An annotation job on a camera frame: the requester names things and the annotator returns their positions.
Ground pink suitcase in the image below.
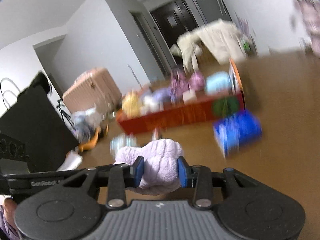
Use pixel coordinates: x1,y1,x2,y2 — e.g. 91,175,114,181
62,68,122,113

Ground orange black strap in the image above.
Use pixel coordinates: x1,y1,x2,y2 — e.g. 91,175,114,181
77,125,110,153

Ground purple cloth with scrunchie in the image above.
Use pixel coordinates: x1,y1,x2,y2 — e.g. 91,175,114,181
151,87,171,103

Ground red cardboard box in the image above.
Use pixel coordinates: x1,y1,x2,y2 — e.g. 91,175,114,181
116,59,245,134

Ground black paper bag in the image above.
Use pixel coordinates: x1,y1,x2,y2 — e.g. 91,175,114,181
1,72,79,172

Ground small candy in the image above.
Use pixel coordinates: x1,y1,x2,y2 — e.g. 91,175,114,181
152,128,163,141

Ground blue plush toy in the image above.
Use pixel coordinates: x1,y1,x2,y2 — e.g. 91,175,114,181
204,72,232,95

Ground iridescent plastic bag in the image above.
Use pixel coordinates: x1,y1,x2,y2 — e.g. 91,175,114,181
110,133,137,157

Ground mauve satin scrunchie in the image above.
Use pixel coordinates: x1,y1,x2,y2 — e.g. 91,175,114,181
170,69,206,100

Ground white foam wedge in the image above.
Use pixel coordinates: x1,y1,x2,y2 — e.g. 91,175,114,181
182,90,197,103

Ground grey refrigerator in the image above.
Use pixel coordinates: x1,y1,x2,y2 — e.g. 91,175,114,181
192,0,232,24

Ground white and yellow alpaca plush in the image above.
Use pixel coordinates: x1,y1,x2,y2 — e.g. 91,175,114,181
121,91,161,119

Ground dark entrance door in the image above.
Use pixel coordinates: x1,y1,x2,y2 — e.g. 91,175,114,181
151,0,199,48

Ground person's left hand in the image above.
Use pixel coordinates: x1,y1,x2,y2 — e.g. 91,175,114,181
1,198,20,240

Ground lavender textured vase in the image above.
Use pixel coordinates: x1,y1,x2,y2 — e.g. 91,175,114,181
294,0,319,57

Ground blue tissue pack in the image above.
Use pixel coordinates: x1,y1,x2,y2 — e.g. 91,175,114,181
213,111,262,158

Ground white paper sheet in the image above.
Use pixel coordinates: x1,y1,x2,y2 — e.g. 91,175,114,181
57,151,82,171

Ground blue white package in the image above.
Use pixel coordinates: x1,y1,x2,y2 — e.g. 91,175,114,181
71,107,103,143

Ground cream jacket on box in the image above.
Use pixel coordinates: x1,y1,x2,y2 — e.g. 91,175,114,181
176,19,246,73

